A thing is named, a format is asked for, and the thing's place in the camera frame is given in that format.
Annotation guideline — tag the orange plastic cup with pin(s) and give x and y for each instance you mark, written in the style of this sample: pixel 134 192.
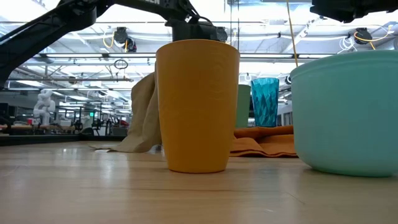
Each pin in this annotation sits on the orange plastic cup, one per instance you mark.
pixel 197 105

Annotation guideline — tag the green plastic cup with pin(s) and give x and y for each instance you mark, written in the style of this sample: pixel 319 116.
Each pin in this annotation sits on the green plastic cup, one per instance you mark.
pixel 243 105

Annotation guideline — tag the teal faceted tumbler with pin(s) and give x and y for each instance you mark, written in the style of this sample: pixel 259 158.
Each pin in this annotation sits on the teal faceted tumbler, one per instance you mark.
pixel 265 102

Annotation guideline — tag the orange cloth napkin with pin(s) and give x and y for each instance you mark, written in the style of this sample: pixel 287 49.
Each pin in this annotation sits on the orange cloth napkin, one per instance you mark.
pixel 267 143

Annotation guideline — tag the light blue mug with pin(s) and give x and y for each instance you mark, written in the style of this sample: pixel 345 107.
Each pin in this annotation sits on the light blue mug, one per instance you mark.
pixel 348 115

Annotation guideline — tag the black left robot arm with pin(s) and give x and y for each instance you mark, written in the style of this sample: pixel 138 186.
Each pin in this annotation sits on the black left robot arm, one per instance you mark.
pixel 46 28

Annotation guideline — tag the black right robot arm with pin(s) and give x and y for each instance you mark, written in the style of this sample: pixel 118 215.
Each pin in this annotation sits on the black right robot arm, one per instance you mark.
pixel 348 9

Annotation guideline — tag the tan cloth napkin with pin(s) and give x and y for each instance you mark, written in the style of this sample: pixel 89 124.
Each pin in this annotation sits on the tan cloth napkin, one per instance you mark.
pixel 144 124

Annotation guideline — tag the small white fabric tag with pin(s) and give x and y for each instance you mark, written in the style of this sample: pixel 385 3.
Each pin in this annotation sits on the small white fabric tag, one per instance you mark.
pixel 102 150

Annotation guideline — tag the white robot figure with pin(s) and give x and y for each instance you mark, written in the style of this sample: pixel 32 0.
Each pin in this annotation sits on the white robot figure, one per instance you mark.
pixel 44 107

